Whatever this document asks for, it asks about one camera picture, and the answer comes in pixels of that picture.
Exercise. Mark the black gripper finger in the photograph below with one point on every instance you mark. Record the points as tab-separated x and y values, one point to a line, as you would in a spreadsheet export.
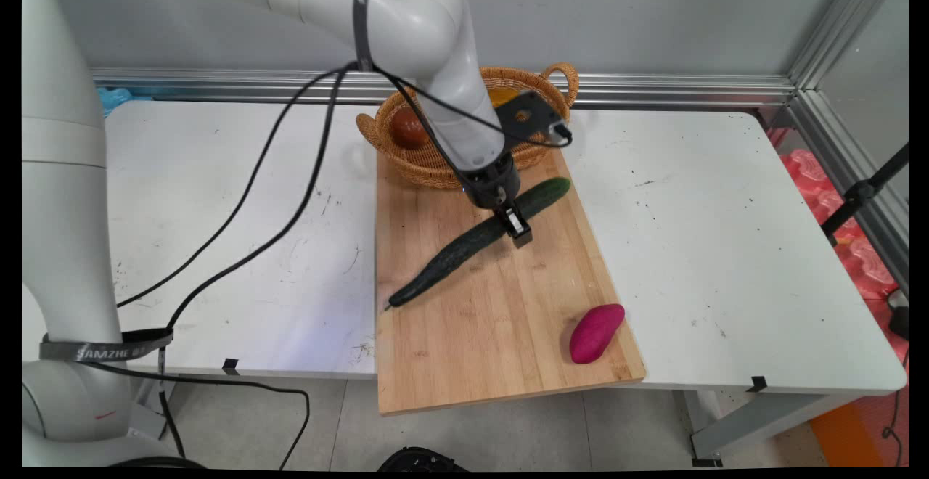
521	236
502	214

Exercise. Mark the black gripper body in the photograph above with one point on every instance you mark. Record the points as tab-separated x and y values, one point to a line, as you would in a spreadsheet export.
490	183

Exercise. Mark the long dark green cucumber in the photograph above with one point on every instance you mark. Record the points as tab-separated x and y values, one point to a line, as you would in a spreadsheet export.
443	265

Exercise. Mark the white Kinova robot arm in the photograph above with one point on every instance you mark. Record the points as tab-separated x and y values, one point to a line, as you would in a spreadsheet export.
65	210

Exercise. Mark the woven wicker basket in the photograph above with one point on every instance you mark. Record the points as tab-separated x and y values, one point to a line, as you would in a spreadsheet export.
406	167

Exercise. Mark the yellow orange bell pepper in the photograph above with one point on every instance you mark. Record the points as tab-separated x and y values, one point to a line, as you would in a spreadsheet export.
501	96

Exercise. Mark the wooden cutting board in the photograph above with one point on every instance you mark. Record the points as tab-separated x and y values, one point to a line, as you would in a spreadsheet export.
493	319

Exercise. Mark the red tomato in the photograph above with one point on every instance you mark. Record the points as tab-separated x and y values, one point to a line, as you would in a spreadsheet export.
406	132

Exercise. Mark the purple sweet potato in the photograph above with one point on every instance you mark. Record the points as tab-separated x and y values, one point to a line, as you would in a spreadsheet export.
595	334

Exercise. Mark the black round object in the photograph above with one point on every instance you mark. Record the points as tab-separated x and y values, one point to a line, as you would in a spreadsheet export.
421	459

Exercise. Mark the black tape tab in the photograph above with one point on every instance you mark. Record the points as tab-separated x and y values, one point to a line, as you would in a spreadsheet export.
757	384
230	366

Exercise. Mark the pink red foam packing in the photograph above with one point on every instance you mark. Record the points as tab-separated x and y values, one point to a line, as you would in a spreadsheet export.
807	174

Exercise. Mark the grey table leg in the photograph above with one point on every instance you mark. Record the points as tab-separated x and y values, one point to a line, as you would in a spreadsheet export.
755	424
149	417

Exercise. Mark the black tripod stand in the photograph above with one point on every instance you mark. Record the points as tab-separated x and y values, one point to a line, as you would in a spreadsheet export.
861	192

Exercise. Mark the orange box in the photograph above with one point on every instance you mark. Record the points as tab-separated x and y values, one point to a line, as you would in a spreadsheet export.
845	435

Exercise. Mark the small black device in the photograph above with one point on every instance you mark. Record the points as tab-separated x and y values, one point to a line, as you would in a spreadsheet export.
900	319

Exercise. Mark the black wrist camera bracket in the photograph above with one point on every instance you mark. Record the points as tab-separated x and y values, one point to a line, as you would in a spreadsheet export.
526	116

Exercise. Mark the long aluminium frame rail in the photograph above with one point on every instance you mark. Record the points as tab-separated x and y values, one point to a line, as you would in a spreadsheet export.
653	88

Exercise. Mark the short aluminium frame rail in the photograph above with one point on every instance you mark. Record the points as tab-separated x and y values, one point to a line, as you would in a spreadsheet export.
849	160

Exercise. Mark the aluminium frame post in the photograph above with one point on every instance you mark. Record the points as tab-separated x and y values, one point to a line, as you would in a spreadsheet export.
845	29

